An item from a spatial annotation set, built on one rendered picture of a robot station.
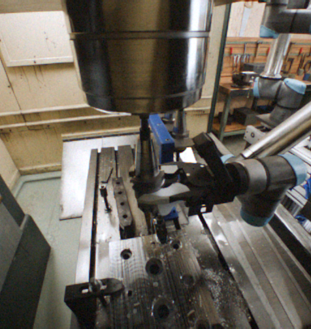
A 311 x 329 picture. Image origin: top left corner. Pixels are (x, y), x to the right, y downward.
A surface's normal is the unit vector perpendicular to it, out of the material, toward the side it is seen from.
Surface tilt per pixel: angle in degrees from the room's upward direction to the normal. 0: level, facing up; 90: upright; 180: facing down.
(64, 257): 0
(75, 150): 24
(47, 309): 0
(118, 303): 0
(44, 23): 90
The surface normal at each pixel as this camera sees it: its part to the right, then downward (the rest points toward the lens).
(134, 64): -0.01, 0.58
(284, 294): 0.02, -0.72
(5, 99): 0.20, 0.57
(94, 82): -0.51, 0.51
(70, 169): 0.08, -0.49
